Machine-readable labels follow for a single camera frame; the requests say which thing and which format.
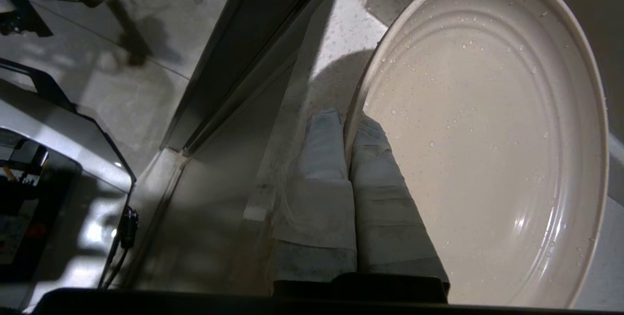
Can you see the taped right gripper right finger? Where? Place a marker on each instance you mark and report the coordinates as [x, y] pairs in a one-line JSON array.
[[385, 217]]

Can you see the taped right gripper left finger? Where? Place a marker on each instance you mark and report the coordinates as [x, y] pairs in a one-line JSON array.
[[319, 207]]

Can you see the beige round plate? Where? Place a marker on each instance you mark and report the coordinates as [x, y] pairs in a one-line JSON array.
[[487, 134]]

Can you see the grey robot base cover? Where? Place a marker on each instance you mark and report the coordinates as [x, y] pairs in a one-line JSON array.
[[58, 129]]

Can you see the beige base cabinet front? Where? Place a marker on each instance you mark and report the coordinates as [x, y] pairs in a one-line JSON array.
[[219, 198]]

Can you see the grey cabinet door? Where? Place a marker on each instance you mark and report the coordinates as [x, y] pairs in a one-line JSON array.
[[253, 37]]

